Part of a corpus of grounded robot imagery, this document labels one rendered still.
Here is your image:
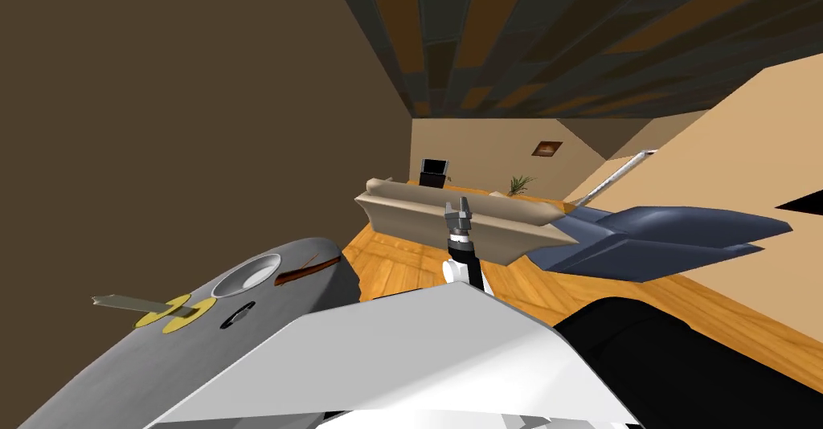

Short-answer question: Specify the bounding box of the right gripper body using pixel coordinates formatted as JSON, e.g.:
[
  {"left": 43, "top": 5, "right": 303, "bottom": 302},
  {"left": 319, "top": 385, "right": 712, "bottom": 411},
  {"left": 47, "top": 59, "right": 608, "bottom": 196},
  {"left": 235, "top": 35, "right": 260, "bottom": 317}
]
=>
[{"left": 447, "top": 213, "right": 475, "bottom": 239}]

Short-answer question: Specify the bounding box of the beige sofa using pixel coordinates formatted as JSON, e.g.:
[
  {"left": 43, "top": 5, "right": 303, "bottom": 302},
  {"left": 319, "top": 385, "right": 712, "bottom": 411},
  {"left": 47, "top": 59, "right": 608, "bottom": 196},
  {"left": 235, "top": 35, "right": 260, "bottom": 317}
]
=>
[{"left": 354, "top": 176, "right": 581, "bottom": 268}]

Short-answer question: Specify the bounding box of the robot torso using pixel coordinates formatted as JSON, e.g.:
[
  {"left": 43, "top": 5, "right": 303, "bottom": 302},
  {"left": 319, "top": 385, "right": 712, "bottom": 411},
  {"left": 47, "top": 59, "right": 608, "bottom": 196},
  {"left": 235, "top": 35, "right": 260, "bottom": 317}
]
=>
[{"left": 144, "top": 280, "right": 645, "bottom": 429}]

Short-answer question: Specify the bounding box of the grey floor lamp pole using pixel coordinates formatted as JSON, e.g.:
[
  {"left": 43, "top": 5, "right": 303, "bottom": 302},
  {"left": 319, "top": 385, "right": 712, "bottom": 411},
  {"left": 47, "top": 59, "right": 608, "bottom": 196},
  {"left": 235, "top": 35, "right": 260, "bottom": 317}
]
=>
[{"left": 571, "top": 149, "right": 659, "bottom": 209}]

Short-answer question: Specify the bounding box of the brown wooden utensil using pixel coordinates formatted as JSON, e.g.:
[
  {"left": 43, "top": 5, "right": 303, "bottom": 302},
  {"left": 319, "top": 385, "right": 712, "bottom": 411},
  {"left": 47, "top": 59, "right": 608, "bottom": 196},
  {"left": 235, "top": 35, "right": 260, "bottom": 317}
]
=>
[{"left": 273, "top": 253, "right": 343, "bottom": 288}]

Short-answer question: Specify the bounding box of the blue-grey armchair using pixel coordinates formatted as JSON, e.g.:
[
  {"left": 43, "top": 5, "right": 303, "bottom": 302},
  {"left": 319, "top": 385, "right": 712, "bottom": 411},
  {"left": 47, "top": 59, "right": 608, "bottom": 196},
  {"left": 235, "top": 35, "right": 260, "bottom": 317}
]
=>
[{"left": 526, "top": 204, "right": 794, "bottom": 284}]

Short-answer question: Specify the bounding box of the grey bowl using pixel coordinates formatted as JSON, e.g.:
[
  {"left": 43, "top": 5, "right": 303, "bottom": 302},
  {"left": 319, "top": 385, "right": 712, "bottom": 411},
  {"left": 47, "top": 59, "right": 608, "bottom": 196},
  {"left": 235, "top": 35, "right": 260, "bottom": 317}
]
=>
[{"left": 211, "top": 252, "right": 284, "bottom": 300}]

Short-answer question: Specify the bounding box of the yellow and grey utensil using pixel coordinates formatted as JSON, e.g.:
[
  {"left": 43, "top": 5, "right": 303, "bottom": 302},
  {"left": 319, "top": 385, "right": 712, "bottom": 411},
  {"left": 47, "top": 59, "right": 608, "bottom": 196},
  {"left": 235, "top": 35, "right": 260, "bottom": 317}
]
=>
[{"left": 91, "top": 292, "right": 219, "bottom": 336}]

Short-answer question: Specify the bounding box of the grey rounded table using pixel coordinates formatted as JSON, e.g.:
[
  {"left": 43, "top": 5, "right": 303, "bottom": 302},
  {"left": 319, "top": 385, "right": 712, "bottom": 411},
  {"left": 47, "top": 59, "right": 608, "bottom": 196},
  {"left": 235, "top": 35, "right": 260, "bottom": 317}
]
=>
[{"left": 18, "top": 236, "right": 363, "bottom": 429}]

